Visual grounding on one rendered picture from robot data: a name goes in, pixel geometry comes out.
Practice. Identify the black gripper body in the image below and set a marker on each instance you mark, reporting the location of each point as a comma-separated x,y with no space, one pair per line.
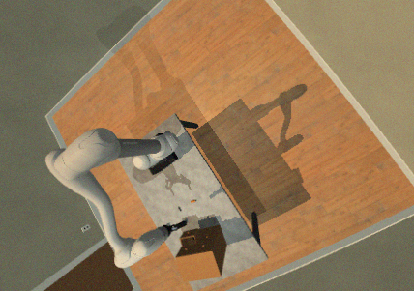
169,229

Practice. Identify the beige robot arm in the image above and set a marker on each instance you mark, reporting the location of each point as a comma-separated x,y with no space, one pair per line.
72,167

